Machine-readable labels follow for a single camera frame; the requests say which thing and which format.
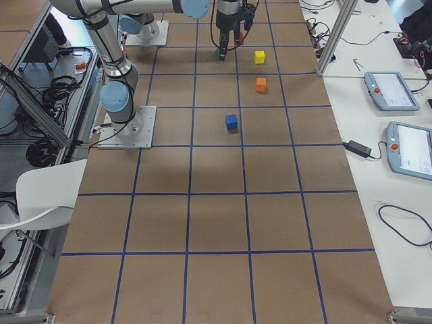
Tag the blue block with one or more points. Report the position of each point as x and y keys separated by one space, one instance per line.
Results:
x=231 y=123

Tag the aluminium frame post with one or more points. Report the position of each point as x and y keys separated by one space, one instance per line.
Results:
x=336 y=33

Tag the yellow block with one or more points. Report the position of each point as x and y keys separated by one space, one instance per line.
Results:
x=259 y=57

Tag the black power adapter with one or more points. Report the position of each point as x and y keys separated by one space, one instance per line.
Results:
x=357 y=148

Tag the white chair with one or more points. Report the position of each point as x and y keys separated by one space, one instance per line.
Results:
x=46 y=197

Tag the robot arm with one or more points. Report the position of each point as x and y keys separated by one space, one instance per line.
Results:
x=141 y=25
x=117 y=95

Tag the orange block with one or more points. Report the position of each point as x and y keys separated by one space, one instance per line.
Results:
x=261 y=85

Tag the lower teach pendant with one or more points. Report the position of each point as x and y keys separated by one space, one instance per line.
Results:
x=409 y=149

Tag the upper teach pendant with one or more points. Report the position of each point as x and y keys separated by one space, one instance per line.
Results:
x=390 y=92

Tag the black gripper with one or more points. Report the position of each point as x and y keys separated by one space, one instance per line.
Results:
x=225 y=21

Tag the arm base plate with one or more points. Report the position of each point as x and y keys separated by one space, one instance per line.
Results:
x=153 y=34
x=138 y=133

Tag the teach pendant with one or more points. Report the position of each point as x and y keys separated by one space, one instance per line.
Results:
x=409 y=149
x=390 y=92

